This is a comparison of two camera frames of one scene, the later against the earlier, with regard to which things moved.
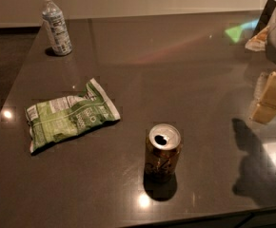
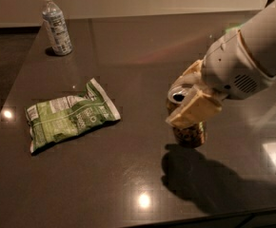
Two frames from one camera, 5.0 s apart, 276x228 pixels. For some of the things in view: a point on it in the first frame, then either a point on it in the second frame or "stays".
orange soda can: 162,155 -> 188,136
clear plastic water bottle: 60,38 stays
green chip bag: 66,116 stays
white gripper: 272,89 -> 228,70
